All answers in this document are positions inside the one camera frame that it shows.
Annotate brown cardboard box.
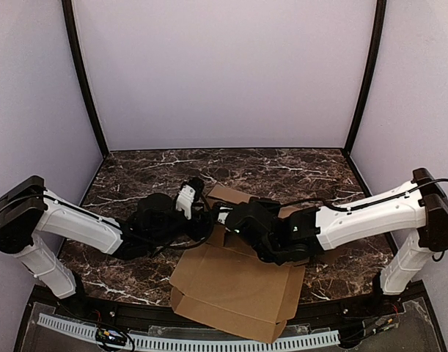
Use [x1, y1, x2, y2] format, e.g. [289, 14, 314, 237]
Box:
[169, 183, 306, 345]

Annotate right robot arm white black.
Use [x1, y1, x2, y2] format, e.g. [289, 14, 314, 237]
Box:
[218, 168, 448, 296]

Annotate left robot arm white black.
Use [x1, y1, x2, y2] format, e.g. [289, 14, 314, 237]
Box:
[0, 175, 216, 300]

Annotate left small circuit board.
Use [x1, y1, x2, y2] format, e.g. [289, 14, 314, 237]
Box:
[95, 328, 128, 347]

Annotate small circuit board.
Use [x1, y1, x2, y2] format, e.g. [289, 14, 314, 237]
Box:
[95, 328, 128, 347]
[364, 317, 400, 336]

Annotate right small circuit board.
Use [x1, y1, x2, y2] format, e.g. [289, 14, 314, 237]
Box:
[364, 317, 400, 336]

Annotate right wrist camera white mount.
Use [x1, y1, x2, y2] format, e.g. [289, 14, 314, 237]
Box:
[213, 205, 233, 225]

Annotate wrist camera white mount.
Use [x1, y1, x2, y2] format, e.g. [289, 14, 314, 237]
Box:
[175, 177, 205, 220]
[213, 205, 233, 225]

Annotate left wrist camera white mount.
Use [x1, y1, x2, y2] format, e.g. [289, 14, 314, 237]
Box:
[175, 177, 205, 220]

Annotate white slotted cable duct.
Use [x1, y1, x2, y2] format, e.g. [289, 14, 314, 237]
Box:
[37, 313, 339, 351]

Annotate left black frame post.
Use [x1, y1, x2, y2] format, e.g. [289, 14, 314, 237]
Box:
[61, 0, 110, 158]

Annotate black frame post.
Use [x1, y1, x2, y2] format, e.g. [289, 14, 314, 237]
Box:
[343, 0, 387, 158]
[61, 0, 110, 158]

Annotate black front frame rail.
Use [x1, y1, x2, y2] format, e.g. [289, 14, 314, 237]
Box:
[58, 289, 408, 331]

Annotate right black frame post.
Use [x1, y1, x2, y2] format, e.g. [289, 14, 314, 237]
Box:
[343, 0, 387, 158]

